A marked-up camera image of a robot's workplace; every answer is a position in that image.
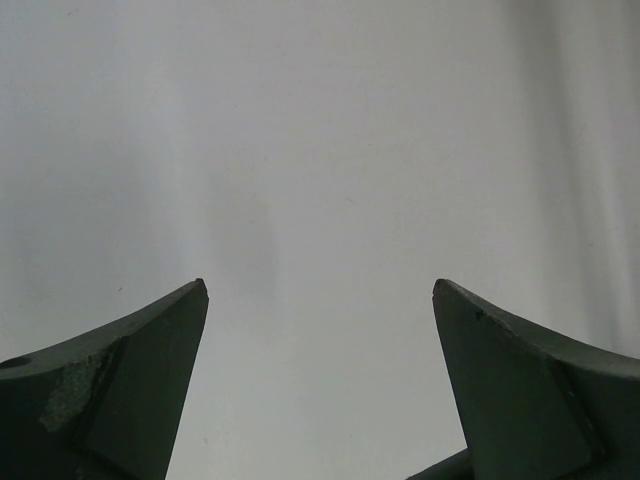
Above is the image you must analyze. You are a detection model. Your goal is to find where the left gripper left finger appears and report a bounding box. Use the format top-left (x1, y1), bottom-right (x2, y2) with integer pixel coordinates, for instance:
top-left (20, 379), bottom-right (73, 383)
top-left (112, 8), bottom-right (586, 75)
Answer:
top-left (1, 279), bottom-right (209, 479)

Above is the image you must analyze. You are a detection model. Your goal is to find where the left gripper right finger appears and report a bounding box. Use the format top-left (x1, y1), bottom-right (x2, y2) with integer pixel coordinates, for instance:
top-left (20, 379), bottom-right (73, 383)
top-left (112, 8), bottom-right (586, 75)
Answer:
top-left (432, 279), bottom-right (639, 479)

